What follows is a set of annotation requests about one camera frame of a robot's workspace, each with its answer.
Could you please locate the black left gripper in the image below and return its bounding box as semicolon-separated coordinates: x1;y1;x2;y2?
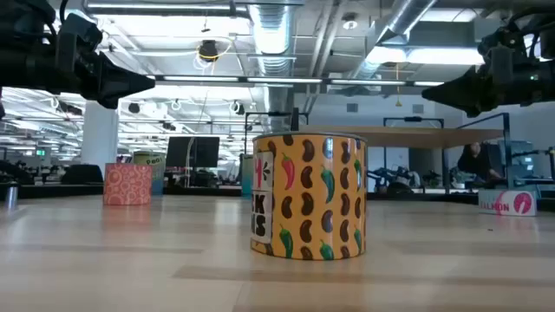
55;41;156;109

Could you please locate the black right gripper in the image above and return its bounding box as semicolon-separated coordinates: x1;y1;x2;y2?
421;42;545;118

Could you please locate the green blue peas can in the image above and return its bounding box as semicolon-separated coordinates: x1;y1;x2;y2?
132;150;167;196

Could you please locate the short pink yellow patterned can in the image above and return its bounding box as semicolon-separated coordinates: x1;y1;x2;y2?
102;162;153;206

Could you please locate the salmon can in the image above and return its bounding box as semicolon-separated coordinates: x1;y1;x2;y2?
478;189;538;217

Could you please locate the orange bean and pepper can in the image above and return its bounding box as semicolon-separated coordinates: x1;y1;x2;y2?
250;132;369;262

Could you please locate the white building pillar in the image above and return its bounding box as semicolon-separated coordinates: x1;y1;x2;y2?
81;100;120;174

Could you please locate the person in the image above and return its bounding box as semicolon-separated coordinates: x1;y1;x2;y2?
457;142;504;182

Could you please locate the long ceiling light strip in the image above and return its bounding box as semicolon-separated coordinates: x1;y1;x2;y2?
153;75;443;88

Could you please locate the background desk workstation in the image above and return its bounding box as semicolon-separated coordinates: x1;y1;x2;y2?
498;139;555;194

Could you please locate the black office chair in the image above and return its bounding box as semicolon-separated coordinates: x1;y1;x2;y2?
60;164;104;185

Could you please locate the black ceiling-mounted sensor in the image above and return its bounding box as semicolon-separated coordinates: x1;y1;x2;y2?
198;39;220;62

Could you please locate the black computer monitor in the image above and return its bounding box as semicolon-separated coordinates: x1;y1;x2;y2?
166;136;221;169

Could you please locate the black background rig frame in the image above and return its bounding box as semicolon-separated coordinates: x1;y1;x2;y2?
382;115;447;195

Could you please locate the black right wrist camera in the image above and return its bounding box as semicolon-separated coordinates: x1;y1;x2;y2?
476;23;528;60

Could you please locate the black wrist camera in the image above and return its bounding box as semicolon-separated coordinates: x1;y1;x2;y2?
476;23;528;60
55;12;104;56

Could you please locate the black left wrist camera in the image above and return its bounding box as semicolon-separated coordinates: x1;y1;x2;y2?
55;12;104;56

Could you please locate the slanted silver ceiling duct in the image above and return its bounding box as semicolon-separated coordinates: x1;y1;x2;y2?
346;0;439;81

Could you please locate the round silver ceiling duct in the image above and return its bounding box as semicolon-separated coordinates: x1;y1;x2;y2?
249;0;297;133

